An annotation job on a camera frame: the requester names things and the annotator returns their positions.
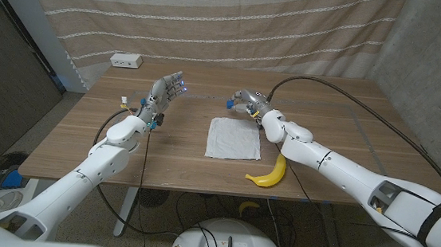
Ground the thick black cable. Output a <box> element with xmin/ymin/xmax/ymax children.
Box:
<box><xmin>257</xmin><ymin>72</ymin><xmax>441</xmax><ymax>216</ymax></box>
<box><xmin>85</xmin><ymin>104</ymin><xmax>190</xmax><ymax>239</ymax></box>

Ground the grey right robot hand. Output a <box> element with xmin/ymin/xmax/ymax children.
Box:
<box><xmin>228</xmin><ymin>87</ymin><xmax>277</xmax><ymax>121</ymax></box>

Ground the yellow toy banana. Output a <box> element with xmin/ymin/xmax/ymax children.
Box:
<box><xmin>244</xmin><ymin>150</ymin><xmax>289</xmax><ymax>190</ymax></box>
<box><xmin>237</xmin><ymin>199</ymin><xmax>262</xmax><ymax>219</ymax></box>

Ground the white power strip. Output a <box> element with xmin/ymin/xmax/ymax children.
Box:
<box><xmin>108</xmin><ymin>52</ymin><xmax>144</xmax><ymax>70</ymax></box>

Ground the black round floor object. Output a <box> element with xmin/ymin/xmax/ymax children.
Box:
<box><xmin>0</xmin><ymin>148</ymin><xmax>31</xmax><ymax>174</ymax></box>
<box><xmin>136</xmin><ymin>186</ymin><xmax>171</xmax><ymax>210</ymax></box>

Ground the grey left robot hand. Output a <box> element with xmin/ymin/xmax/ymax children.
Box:
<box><xmin>136</xmin><ymin>67</ymin><xmax>189</xmax><ymax>131</ymax></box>

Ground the metal table leg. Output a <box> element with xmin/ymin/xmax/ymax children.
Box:
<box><xmin>112</xmin><ymin>185</ymin><xmax>140</xmax><ymax>239</ymax></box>
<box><xmin>315</xmin><ymin>202</ymin><xmax>347</xmax><ymax>247</ymax></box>

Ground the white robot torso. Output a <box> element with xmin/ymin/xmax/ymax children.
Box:
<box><xmin>168</xmin><ymin>213</ymin><xmax>288</xmax><ymax>247</ymax></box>

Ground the thin black cable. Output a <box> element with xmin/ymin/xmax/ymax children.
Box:
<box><xmin>269</xmin><ymin>142</ymin><xmax>317</xmax><ymax>206</ymax></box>
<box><xmin>133</xmin><ymin>129</ymin><xmax>159</xmax><ymax>247</ymax></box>

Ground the beige striped curtain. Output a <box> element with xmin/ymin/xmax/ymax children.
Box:
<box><xmin>10</xmin><ymin>0</ymin><xmax>408</xmax><ymax>116</ymax></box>

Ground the black velcro strap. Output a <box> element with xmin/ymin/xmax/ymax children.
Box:
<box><xmin>415</xmin><ymin>199</ymin><xmax>441</xmax><ymax>247</ymax></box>

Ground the dark perforated panel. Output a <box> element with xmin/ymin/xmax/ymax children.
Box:
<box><xmin>0</xmin><ymin>0</ymin><xmax>72</xmax><ymax>180</ymax></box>

